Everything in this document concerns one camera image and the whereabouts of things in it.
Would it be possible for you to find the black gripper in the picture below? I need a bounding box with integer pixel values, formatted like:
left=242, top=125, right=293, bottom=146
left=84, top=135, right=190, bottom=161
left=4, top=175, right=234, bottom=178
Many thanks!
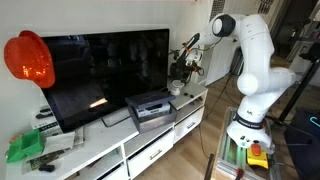
left=179, top=60, right=198, bottom=85

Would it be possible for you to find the aluminium robot base platform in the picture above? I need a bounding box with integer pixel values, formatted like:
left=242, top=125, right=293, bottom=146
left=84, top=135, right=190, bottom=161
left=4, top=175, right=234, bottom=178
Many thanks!
left=213, top=105, right=284, bottom=180

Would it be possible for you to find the black flat screen television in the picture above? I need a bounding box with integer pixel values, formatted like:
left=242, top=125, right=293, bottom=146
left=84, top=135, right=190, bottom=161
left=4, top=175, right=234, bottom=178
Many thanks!
left=39, top=28, right=171, bottom=134

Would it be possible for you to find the white television stand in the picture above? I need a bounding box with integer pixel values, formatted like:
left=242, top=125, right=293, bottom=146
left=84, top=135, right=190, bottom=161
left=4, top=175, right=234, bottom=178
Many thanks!
left=4, top=81, right=209, bottom=180

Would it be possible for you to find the black tripod stand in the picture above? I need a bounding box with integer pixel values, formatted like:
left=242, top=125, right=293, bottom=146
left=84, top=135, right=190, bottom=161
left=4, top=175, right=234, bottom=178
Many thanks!
left=266, top=19, right=320, bottom=148

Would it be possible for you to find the green plant in black pot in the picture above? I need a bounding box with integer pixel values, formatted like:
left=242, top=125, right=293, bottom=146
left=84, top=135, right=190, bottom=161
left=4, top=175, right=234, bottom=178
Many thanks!
left=168, top=46, right=204, bottom=85

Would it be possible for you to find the white radiator panel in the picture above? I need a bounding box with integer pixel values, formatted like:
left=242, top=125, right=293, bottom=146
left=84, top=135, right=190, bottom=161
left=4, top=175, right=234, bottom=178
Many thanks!
left=204, top=41, right=241, bottom=87

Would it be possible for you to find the white drawer front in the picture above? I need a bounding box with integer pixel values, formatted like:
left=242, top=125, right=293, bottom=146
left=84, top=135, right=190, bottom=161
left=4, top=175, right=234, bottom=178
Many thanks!
left=173, top=105, right=205, bottom=145
left=99, top=162, right=129, bottom=180
left=127, top=129, right=175, bottom=179

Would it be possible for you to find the grey printer box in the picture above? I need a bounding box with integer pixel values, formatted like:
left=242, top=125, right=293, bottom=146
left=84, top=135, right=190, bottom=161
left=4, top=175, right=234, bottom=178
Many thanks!
left=124, top=90, right=178, bottom=134

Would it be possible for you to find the black clamp lever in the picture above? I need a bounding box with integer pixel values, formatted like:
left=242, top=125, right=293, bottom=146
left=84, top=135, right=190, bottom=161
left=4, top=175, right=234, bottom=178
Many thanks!
left=203, top=152, right=216, bottom=180

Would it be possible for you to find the yellow emergency stop button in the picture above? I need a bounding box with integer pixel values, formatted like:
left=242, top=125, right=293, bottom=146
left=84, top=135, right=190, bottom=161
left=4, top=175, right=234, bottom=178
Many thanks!
left=246, top=142, right=270, bottom=170

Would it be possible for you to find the flat printed magazine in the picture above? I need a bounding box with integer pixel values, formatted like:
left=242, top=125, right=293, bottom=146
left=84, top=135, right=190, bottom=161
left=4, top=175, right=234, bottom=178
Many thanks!
left=21, top=125, right=86, bottom=175

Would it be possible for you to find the black case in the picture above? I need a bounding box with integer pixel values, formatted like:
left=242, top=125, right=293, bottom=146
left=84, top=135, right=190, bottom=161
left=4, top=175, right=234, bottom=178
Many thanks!
left=283, top=106, right=320, bottom=180

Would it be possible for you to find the white carton box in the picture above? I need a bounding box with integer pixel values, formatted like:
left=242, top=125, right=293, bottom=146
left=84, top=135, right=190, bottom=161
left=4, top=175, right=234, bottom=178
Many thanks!
left=30, top=99, right=64, bottom=137

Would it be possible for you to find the orange sequin hat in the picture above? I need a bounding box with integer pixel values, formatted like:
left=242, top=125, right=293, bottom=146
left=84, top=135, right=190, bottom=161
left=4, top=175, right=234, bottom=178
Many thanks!
left=3, top=29, right=56, bottom=89

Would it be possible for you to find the green circuit board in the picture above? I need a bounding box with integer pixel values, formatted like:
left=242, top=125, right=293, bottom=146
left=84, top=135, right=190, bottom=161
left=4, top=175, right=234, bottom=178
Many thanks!
left=27, top=149, right=66, bottom=170

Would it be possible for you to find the small black device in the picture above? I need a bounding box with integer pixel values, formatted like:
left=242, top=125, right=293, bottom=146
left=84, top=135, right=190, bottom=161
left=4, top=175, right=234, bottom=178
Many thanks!
left=38, top=163, right=56, bottom=173

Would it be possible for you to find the green plastic bin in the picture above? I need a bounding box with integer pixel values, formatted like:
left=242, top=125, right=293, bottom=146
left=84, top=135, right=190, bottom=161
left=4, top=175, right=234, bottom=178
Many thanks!
left=6, top=128, right=46, bottom=164

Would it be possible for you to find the brown cardboard piece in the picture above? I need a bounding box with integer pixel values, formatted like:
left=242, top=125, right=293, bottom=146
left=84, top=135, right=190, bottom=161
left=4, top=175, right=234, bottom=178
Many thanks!
left=8, top=133, right=23, bottom=145

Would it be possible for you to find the metal drawer handle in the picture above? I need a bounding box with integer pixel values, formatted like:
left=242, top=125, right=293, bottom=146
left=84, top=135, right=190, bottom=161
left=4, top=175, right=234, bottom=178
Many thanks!
left=185, top=121, right=197, bottom=131
left=148, top=149, right=164, bottom=161

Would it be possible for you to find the black floor cable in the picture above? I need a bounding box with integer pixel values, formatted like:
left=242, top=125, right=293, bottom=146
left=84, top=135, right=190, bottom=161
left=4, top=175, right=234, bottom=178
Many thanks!
left=196, top=74, right=241, bottom=161

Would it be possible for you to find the white wall vent grille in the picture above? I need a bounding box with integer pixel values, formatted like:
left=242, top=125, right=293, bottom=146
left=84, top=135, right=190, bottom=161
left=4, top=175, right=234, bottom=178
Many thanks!
left=257, top=0, right=275, bottom=15
left=209, top=0, right=227, bottom=21

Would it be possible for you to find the red clamp handle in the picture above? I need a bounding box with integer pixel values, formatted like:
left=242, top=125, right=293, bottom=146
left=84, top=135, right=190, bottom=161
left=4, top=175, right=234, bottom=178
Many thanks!
left=234, top=167, right=245, bottom=180

